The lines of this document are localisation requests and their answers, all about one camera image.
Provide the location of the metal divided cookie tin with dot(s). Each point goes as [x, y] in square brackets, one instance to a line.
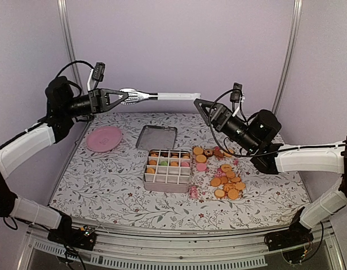
[172, 178]

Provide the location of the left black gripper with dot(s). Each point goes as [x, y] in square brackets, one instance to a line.
[99, 99]

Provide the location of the pink round cookie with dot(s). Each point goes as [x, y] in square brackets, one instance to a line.
[185, 164]

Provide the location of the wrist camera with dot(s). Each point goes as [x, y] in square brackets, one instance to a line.
[236, 95]
[96, 76]

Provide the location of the floral cookie tray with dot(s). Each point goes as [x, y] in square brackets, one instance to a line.
[217, 177]

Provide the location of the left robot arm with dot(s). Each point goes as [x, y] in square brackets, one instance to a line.
[62, 107]

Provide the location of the floral tablecloth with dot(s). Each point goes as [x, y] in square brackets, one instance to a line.
[108, 187]

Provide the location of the chocolate donut cookie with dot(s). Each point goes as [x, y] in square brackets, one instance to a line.
[209, 153]

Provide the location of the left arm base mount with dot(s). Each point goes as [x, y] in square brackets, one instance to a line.
[73, 237]

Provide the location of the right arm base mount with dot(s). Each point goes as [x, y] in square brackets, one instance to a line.
[294, 244]

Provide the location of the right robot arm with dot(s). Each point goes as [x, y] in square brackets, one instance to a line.
[274, 158]

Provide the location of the metal tongs white handle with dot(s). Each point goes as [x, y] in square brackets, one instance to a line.
[136, 96]

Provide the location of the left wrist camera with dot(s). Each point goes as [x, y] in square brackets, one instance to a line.
[96, 76]

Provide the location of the pink plate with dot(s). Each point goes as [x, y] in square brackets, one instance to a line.
[104, 139]

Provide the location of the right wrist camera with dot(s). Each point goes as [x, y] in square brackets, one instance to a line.
[236, 95]

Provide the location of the metal tin lid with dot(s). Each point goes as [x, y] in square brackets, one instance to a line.
[156, 137]

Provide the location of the front aluminium rail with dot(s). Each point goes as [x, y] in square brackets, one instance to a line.
[126, 247]

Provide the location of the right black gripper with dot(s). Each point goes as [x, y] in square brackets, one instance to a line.
[219, 117]

